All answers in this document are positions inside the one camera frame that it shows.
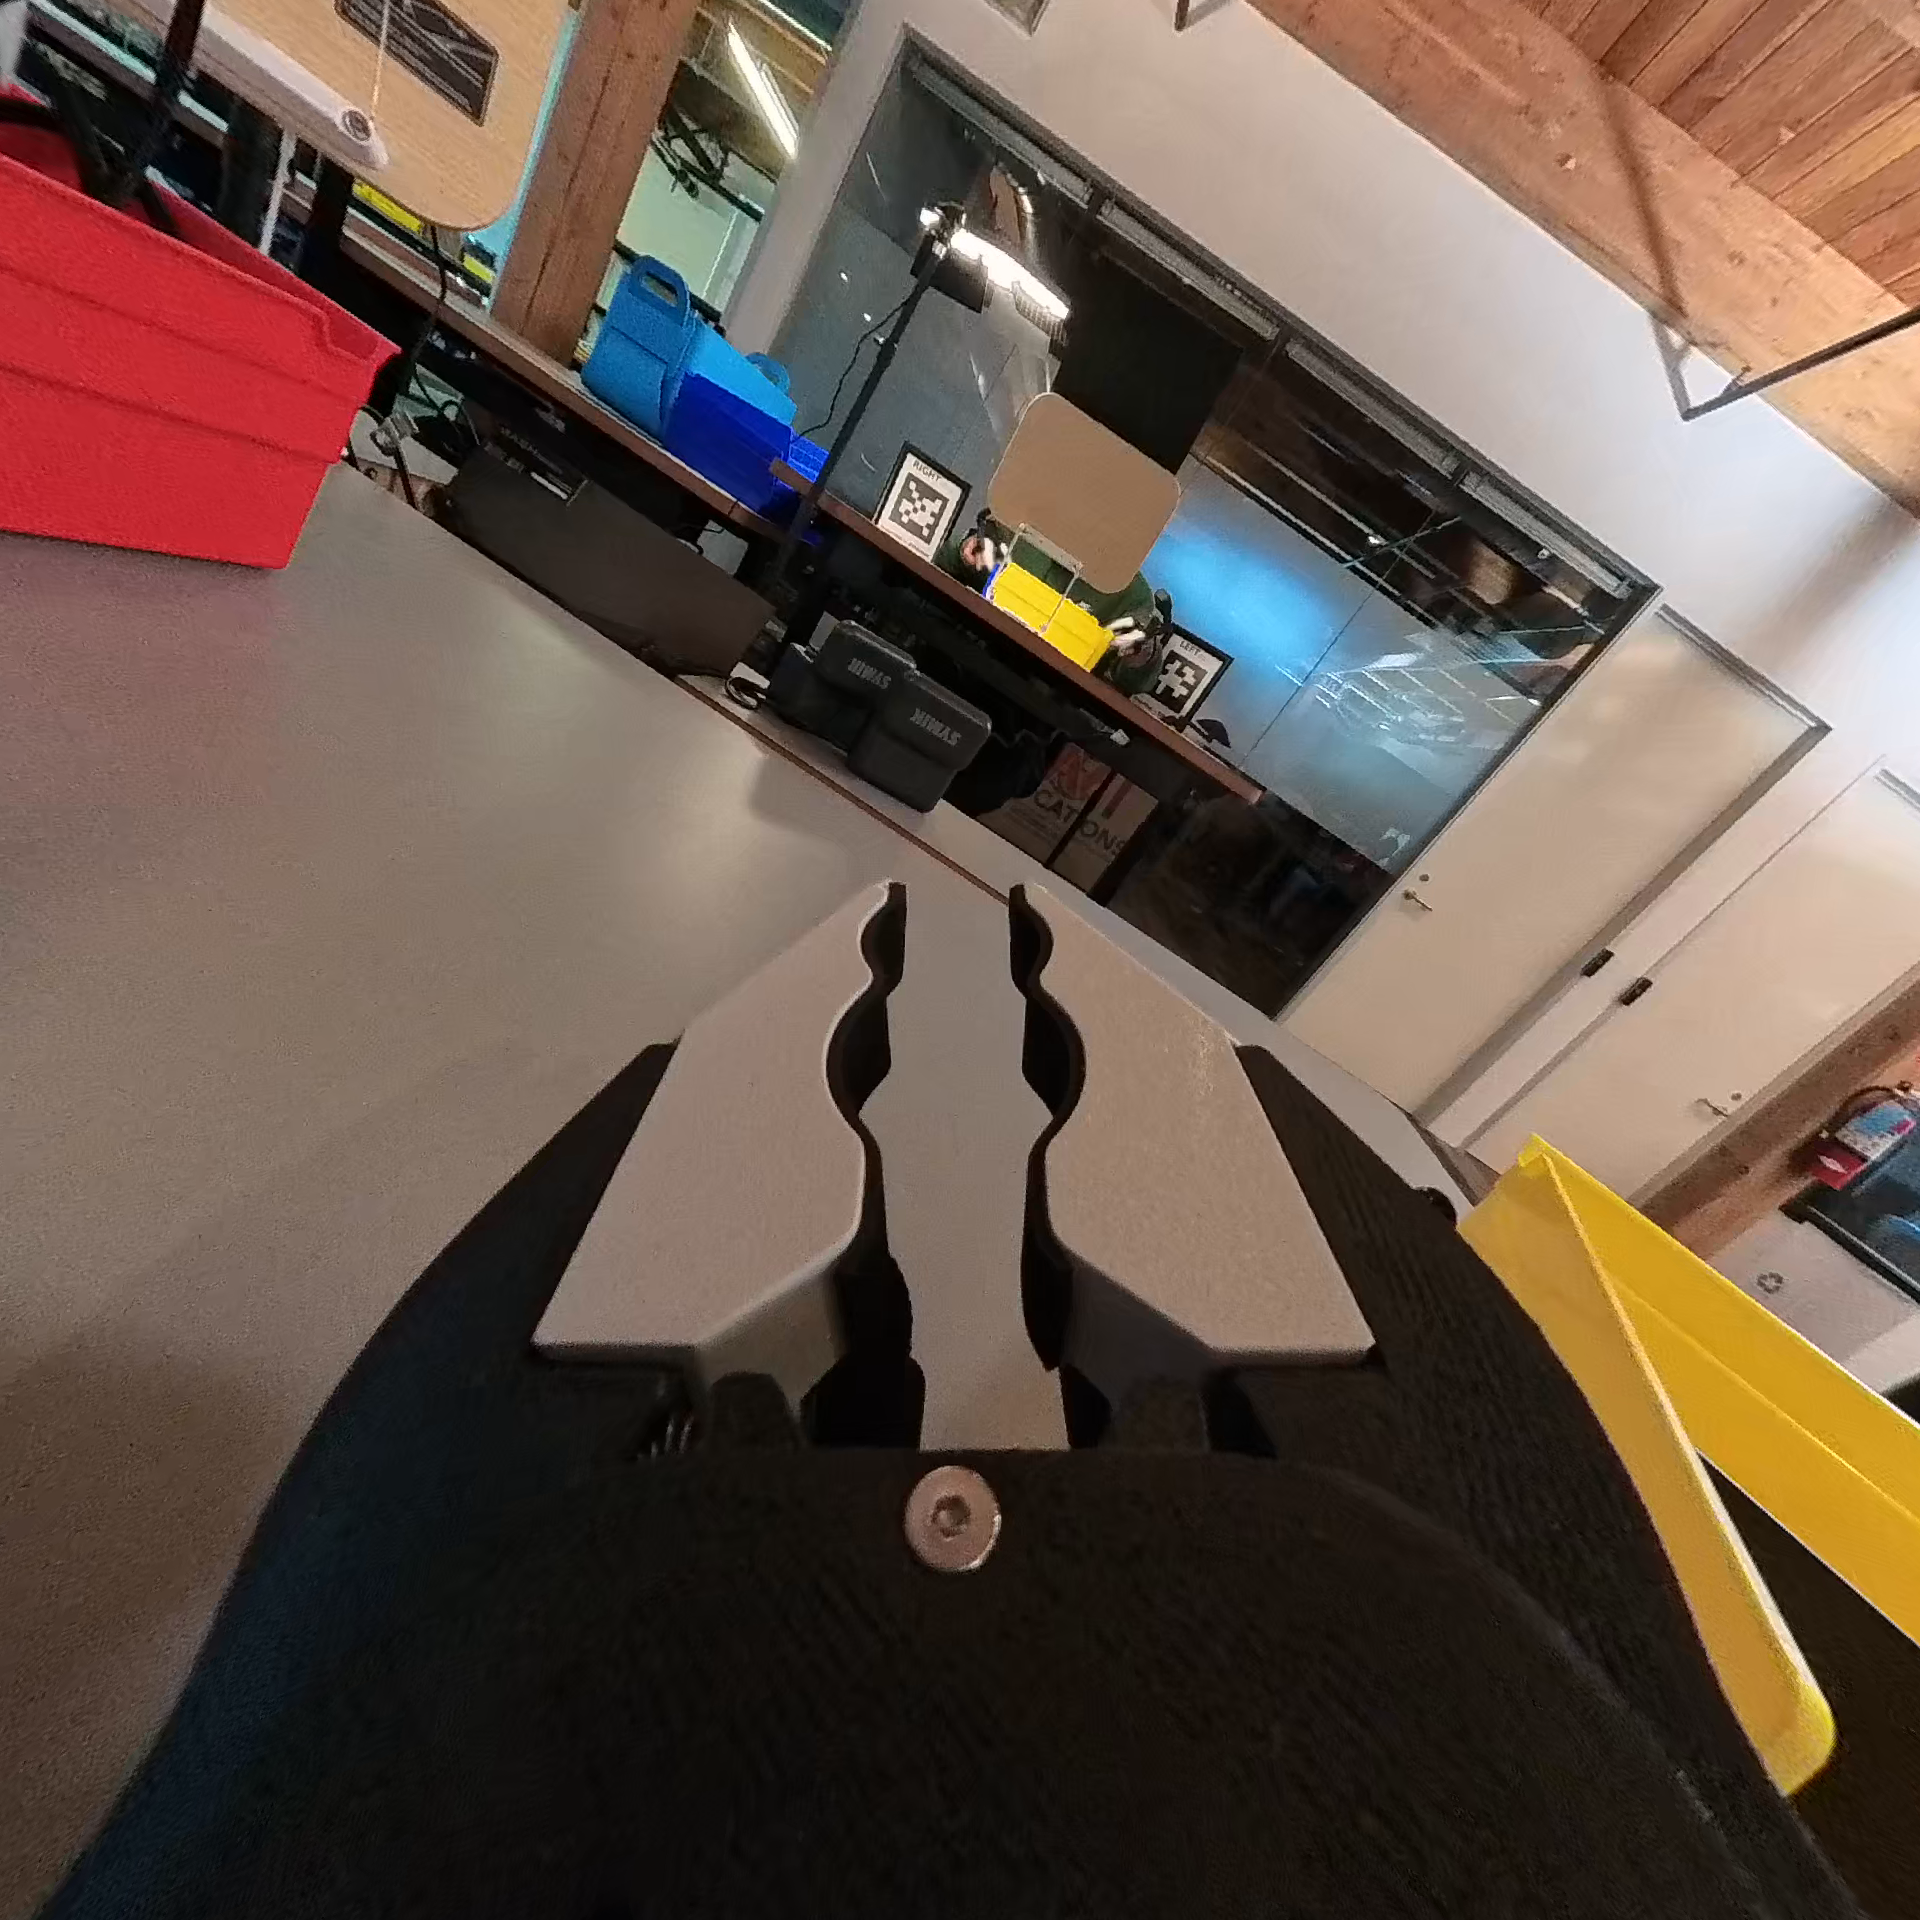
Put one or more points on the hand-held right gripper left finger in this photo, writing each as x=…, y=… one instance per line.
x=721, y=1184

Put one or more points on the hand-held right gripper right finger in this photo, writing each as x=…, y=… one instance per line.
x=1201, y=1201

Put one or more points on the large yellow plastic bin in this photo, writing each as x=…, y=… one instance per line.
x=1628, y=1395

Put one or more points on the cardboard box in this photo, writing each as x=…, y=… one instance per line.
x=1073, y=819

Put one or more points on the white door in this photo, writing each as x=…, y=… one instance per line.
x=1546, y=901
x=1725, y=1020

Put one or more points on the black carrying case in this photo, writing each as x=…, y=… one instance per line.
x=923, y=744
x=855, y=682

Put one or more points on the printed marker card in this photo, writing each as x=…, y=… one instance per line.
x=1194, y=674
x=921, y=505

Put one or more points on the glass partition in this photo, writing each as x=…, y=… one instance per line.
x=1350, y=674

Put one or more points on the white recycling bin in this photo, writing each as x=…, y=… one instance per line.
x=1786, y=1276

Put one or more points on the small yellow bin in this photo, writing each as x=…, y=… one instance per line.
x=1051, y=616

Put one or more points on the large black box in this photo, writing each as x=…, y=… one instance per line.
x=601, y=569

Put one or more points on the red fire extinguisher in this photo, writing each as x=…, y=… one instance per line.
x=1868, y=1137

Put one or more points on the blue plastic bin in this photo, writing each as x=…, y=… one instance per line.
x=734, y=451

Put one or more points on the blue tote bag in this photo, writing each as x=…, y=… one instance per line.
x=645, y=339

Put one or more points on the black light stand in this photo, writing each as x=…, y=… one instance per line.
x=966, y=284

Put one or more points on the red plastic bin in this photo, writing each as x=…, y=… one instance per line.
x=150, y=405

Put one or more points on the wooden post with red stickers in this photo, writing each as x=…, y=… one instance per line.
x=1757, y=1154

